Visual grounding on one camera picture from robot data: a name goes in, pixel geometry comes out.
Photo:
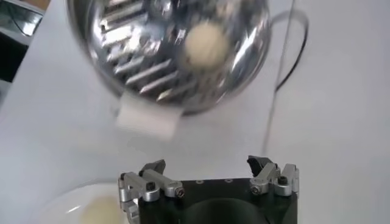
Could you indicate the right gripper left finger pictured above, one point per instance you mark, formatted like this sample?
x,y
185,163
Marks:
x,y
164,182

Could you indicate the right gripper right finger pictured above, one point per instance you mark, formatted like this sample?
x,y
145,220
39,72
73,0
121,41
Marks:
x,y
266,176

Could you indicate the white steamed baozi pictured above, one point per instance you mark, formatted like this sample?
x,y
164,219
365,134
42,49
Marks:
x,y
205,45

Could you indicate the round white plate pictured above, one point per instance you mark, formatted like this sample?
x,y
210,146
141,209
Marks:
x,y
61,210

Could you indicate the dark grey robot torso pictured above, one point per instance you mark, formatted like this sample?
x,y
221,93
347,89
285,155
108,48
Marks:
x,y
12,54

